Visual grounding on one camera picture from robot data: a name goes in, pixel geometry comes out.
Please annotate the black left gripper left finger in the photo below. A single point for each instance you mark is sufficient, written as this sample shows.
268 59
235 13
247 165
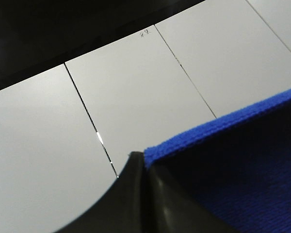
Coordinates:
126 207

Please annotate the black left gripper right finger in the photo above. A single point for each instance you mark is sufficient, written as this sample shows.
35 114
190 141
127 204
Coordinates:
173 210

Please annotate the blue microfibre towel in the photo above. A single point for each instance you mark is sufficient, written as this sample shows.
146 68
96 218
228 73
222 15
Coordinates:
237 166

